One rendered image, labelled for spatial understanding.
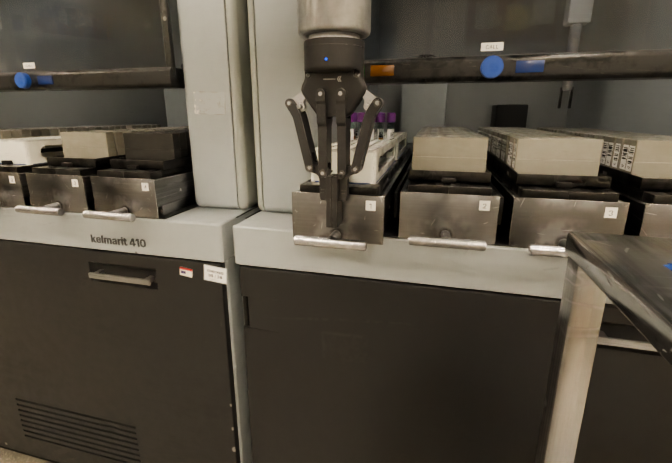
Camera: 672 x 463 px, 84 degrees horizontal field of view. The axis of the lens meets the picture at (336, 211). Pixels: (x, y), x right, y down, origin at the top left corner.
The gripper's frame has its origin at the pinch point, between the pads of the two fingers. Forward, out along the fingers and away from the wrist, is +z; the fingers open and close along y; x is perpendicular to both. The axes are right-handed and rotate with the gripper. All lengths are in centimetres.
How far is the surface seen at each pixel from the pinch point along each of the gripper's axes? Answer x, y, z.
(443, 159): -13.0, -14.3, -4.6
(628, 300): 25.4, -24.1, -1.1
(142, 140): -12.9, 41.5, -6.6
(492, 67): -10.8, -19.9, -17.8
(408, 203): -5.5, -9.7, 1.1
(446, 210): -5.5, -15.0, 1.8
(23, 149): -9, 66, -5
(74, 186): -5, 51, 1
